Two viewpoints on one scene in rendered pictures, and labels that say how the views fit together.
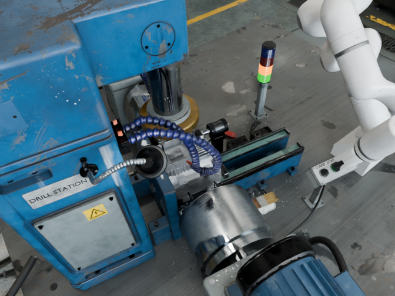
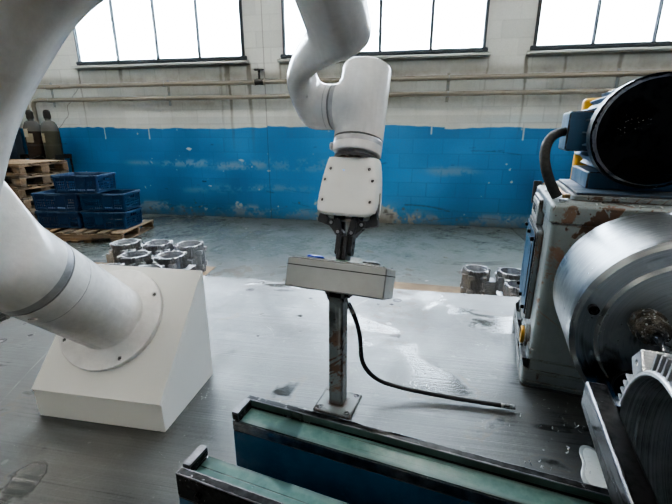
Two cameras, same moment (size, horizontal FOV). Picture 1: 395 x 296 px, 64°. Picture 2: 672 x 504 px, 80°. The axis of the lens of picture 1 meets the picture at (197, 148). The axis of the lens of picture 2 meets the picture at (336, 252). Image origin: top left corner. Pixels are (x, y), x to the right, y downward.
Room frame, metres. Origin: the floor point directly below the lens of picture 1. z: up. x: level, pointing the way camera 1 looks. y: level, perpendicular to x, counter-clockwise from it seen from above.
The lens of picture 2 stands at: (1.10, -0.05, 1.27)
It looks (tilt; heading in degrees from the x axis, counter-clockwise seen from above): 17 degrees down; 225
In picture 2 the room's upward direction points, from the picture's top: straight up
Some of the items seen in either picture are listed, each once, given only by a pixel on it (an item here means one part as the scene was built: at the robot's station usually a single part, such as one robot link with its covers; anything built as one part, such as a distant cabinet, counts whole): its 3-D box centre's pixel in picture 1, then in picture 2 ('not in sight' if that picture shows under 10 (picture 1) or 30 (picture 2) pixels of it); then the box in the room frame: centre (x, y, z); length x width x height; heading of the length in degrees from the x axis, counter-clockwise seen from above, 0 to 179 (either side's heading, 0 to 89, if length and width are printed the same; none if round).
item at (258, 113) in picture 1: (263, 83); not in sight; (1.20, -0.33, 1.01); 0.08 x 0.08 x 0.42; 24
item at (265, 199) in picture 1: (255, 204); not in sight; (0.66, -0.23, 0.80); 0.21 x 0.05 x 0.01; 111
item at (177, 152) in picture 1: (175, 157); not in sight; (0.69, 0.08, 1.11); 0.12 x 0.11 x 0.07; 114
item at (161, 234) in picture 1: (150, 189); not in sight; (0.65, 0.19, 0.97); 0.30 x 0.11 x 0.34; 24
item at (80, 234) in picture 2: not in sight; (89, 204); (-0.27, -5.83, 0.39); 1.20 x 0.80 x 0.79; 132
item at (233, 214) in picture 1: (233, 245); (650, 298); (0.39, -0.10, 1.04); 0.37 x 0.25 x 0.25; 24
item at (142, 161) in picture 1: (121, 165); not in sight; (0.40, 0.16, 1.46); 0.18 x 0.11 x 0.13; 114
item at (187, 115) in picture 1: (165, 85); not in sight; (0.69, 0.08, 1.43); 0.18 x 0.18 x 0.48
